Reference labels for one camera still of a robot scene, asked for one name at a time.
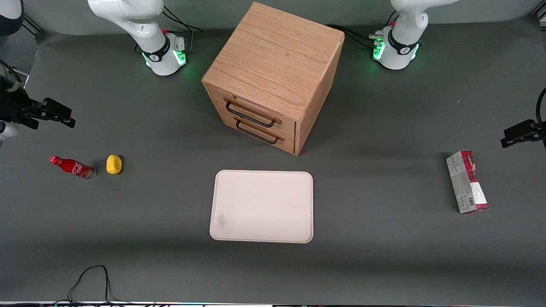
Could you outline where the wooden drawer cabinet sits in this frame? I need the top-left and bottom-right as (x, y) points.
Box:
(201, 2), (345, 156)

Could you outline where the cream plastic tray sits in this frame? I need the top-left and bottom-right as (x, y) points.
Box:
(209, 170), (314, 244)

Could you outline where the black metal drawer handle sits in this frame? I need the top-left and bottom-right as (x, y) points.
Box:
(225, 101), (277, 128)
(235, 120), (280, 145)

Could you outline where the thin black looped cable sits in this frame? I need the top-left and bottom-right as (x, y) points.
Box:
(53, 265), (128, 307)

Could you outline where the thick black left arm base cable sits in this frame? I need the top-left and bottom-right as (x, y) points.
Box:
(326, 24), (381, 48)

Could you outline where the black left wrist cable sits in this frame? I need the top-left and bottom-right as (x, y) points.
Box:
(536, 87), (546, 128)

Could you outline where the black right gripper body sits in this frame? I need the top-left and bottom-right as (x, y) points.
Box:
(0, 85), (43, 122)

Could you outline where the black right arm base cable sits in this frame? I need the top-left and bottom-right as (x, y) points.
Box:
(161, 6), (203, 54)

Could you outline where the red grey carton box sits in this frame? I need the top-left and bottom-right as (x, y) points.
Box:
(446, 150), (489, 214)

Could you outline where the wooden drawer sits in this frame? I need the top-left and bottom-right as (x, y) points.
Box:
(206, 84), (296, 137)
(215, 111), (296, 154)

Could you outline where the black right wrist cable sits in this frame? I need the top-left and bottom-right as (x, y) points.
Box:
(0, 60), (23, 92)

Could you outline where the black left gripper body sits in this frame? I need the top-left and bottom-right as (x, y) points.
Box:
(531, 121), (546, 148)

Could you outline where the yellow lemon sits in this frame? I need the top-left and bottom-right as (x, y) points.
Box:
(106, 154), (123, 175)

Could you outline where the red coke bottle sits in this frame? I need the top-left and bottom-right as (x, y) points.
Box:
(49, 156), (96, 180)

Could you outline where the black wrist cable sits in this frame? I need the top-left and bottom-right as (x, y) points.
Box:
(536, 87), (546, 128)
(0, 60), (23, 92)

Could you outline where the grey table mat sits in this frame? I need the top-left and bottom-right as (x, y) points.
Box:
(0, 17), (546, 304)

